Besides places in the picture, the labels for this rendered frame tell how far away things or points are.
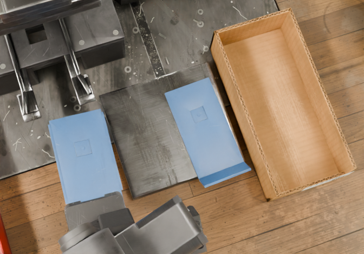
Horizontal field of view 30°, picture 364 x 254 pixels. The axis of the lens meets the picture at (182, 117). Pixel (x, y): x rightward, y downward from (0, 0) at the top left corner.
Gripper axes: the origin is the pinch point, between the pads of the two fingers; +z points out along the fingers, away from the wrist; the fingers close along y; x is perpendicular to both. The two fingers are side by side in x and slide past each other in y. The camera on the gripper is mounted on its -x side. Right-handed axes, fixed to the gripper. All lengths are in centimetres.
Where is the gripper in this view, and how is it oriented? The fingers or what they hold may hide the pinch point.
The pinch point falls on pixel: (97, 217)
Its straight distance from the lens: 86.6
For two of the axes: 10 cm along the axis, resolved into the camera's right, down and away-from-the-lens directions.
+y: -2.0, -9.6, -2.1
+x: -9.6, 2.4, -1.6
